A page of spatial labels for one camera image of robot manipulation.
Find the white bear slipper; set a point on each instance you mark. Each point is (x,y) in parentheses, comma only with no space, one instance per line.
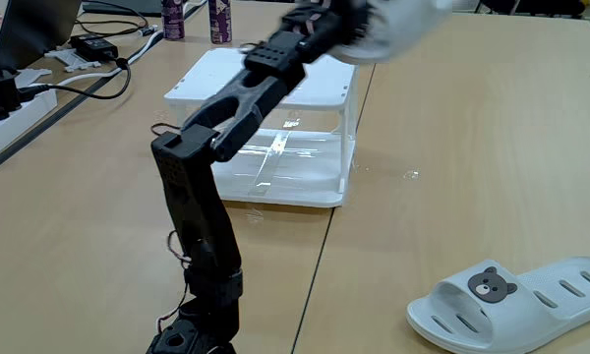
(511,310)
(408,24)

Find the white open shelf box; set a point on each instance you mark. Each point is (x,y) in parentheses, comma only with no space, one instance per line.
(319,83)

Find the purple drink can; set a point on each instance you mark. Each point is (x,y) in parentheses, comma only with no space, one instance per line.
(173,22)
(220,22)

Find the black power adapter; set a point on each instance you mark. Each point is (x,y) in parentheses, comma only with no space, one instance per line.
(94,46)

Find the dark laptop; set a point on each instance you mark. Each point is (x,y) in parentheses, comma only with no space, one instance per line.
(39,29)

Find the white flat printed part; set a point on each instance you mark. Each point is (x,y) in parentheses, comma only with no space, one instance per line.
(32,76)

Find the white power strip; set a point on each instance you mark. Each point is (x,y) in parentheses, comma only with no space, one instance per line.
(15,123)

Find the black power plug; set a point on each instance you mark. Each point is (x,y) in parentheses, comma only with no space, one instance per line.
(2,93)

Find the white printed bracket part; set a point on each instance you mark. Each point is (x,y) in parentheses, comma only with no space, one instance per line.
(71,58)

